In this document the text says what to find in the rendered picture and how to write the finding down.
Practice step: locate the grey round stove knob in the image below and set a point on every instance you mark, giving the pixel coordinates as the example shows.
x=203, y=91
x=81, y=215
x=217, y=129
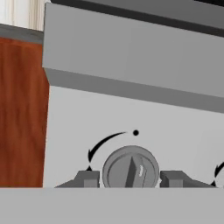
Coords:
x=130, y=167

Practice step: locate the grey stove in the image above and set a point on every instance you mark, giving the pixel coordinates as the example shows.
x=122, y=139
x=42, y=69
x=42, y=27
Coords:
x=131, y=73

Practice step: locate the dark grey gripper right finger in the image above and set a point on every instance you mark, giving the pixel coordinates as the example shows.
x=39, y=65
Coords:
x=172, y=178

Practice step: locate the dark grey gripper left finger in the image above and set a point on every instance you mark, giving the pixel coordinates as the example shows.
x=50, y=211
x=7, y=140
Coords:
x=87, y=178

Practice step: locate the reddish brown wooden cupboard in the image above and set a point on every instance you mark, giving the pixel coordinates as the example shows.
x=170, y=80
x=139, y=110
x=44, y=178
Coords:
x=22, y=110

